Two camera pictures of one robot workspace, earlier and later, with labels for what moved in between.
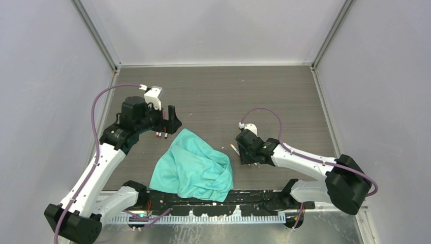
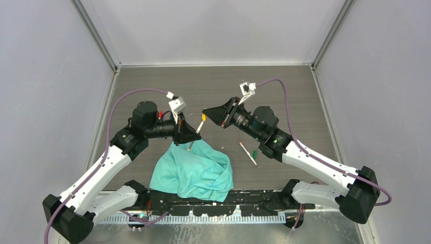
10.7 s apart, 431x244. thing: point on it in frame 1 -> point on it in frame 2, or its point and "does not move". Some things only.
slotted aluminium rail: (242, 218) does not move
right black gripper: (244, 159) -> (222, 115)
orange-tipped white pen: (235, 149) -> (191, 143)
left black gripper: (170, 125) -> (183, 132)
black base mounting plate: (248, 202) does not move
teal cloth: (194, 170) does not move
